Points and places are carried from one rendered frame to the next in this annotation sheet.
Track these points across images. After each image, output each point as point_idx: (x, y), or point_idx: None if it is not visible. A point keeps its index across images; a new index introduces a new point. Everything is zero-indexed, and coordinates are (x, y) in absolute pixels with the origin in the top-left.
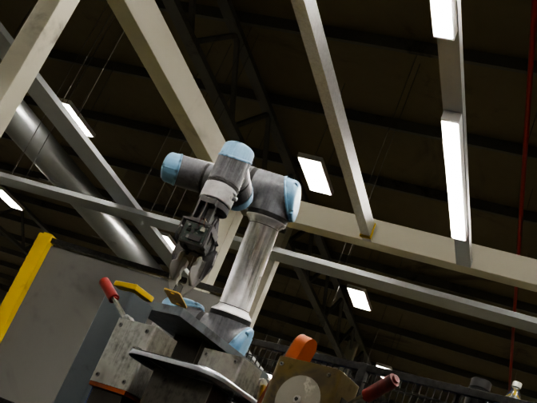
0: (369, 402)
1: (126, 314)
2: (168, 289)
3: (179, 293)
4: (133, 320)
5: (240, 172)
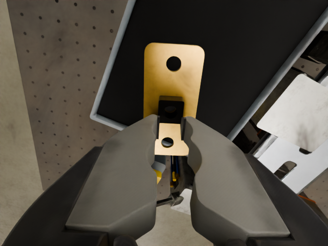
0: None
1: (171, 206)
2: (155, 153)
3: (187, 153)
4: (178, 201)
5: None
